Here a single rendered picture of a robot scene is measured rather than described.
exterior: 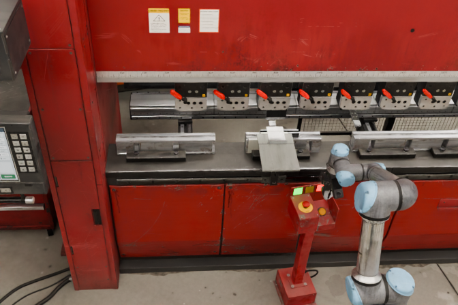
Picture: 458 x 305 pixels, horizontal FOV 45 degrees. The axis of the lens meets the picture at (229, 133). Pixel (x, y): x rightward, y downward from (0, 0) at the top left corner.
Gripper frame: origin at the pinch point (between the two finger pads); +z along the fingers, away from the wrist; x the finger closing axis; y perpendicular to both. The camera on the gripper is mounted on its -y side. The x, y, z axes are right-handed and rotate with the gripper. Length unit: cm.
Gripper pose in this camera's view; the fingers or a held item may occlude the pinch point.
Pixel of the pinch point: (327, 199)
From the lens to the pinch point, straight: 277.4
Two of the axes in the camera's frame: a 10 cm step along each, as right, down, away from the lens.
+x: -9.7, 1.2, -2.1
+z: -0.7, 6.9, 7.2
